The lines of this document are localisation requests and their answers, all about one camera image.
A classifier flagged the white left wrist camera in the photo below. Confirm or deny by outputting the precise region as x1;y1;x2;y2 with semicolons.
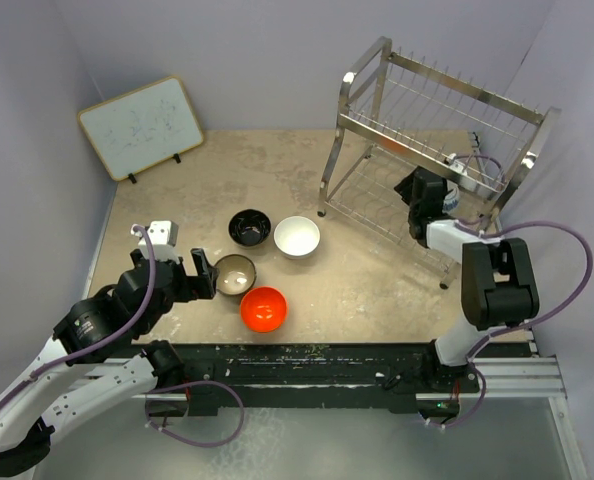
131;220;181;264

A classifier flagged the aluminium frame rail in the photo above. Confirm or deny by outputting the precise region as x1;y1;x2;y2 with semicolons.
475;357;567;399

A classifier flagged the small whiteboard with wooden frame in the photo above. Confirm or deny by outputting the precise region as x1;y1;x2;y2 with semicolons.
77;76;204;182

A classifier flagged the black table edge rail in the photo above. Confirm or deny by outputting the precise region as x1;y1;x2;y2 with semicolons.
96;341;533;416

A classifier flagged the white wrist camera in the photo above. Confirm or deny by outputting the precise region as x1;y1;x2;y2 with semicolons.
131;220;181;264
444;153;477;192

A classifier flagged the orange bowl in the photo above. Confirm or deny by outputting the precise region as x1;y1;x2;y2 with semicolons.
239;286;288;333

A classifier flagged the blue floral white bowl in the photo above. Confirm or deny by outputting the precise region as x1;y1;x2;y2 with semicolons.
442;181;460;215

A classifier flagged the beige bowl with dark rim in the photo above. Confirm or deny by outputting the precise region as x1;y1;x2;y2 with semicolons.
216;254;257;296

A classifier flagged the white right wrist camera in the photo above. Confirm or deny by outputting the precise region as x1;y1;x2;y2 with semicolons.
444;153;477;192

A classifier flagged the black glossy bowl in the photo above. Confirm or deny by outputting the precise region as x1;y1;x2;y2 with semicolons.
227;209;272;248

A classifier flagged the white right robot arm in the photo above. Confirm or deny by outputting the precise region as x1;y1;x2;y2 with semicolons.
394;167;540;391

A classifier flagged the stainless steel dish rack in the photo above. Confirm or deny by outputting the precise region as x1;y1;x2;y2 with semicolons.
317;37;561;289

